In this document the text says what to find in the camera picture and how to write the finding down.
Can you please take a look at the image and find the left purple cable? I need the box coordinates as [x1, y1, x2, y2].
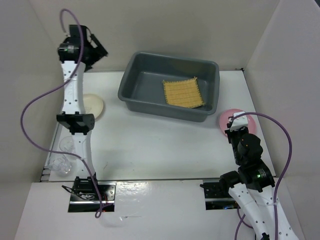
[20, 8, 108, 218]

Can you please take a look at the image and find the cream bear plate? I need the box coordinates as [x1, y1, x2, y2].
[83, 93, 105, 121]

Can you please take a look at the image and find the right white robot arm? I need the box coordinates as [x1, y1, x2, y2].
[219, 127, 298, 240]

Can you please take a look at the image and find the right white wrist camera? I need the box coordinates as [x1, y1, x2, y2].
[228, 111, 249, 132]

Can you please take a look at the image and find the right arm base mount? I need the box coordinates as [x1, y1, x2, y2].
[199, 178, 238, 211]

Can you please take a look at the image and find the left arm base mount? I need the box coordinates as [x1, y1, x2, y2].
[61, 182, 117, 213]

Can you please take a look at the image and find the clear glass cup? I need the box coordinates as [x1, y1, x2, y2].
[59, 136, 76, 154]
[47, 154, 72, 175]

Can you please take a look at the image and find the aluminium frame rail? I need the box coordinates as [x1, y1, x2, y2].
[40, 124, 77, 182]

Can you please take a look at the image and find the grey plastic bin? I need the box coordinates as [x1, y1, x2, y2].
[117, 52, 220, 123]

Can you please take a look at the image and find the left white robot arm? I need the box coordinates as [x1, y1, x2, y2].
[56, 24, 108, 200]

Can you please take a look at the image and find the pink bear plate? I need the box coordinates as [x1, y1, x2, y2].
[219, 108, 257, 136]

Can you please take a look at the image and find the clear glass cup far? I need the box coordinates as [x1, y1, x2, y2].
[59, 136, 76, 154]

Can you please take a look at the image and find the clear glass cup near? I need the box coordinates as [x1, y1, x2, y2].
[47, 154, 72, 175]

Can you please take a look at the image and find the yellow woven bamboo mat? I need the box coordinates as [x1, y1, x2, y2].
[162, 77, 205, 109]

